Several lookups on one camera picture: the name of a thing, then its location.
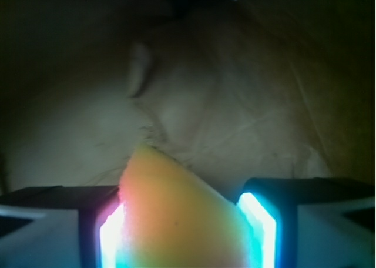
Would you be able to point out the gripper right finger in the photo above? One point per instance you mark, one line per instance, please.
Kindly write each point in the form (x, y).
(317, 222)

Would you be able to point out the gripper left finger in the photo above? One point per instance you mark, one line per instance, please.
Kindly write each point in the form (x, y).
(57, 226)

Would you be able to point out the yellow green sponge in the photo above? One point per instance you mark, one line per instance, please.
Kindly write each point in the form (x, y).
(172, 218)

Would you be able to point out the brown paper bag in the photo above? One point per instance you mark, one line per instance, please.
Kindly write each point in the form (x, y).
(233, 90)

